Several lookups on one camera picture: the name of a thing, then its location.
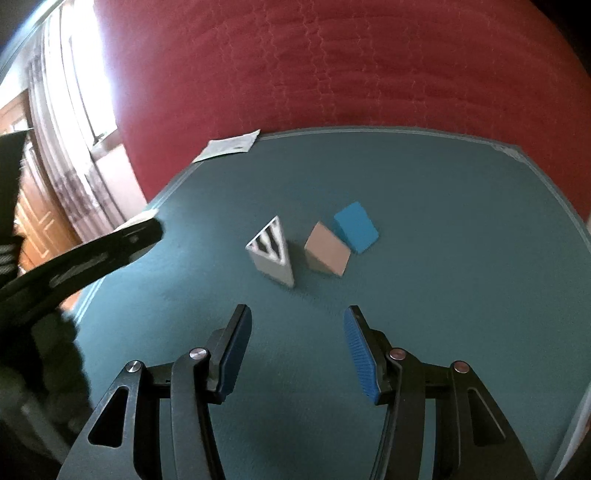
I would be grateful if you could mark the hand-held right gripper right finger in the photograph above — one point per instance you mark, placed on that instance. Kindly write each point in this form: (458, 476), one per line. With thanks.
(362, 355)

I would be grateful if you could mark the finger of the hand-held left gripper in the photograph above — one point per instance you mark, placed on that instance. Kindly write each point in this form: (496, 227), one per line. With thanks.
(138, 240)

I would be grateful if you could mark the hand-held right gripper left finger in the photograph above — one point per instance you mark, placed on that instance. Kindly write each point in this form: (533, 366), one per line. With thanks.
(235, 350)

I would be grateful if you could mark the white zebra striped block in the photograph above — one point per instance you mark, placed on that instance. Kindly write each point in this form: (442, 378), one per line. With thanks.
(277, 270)

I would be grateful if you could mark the person's left forearm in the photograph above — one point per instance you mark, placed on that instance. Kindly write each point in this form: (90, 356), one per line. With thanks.
(32, 406)

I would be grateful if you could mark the wooden door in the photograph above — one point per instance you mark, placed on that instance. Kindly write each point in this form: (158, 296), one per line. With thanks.
(41, 217)

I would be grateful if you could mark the beige wedge block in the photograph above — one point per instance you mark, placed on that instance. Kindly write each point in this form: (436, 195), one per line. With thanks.
(330, 251)

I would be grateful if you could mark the blue block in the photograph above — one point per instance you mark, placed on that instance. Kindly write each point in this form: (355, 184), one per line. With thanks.
(358, 226)

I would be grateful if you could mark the white paper card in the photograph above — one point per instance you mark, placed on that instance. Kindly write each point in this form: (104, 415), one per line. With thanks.
(228, 146)

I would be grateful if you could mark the patterned curtain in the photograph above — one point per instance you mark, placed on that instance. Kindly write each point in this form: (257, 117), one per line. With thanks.
(51, 115)

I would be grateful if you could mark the window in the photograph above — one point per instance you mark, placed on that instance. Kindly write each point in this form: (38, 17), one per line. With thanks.
(99, 92)

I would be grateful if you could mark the red quilted bedspread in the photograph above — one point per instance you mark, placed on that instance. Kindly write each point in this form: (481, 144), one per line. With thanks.
(346, 69)

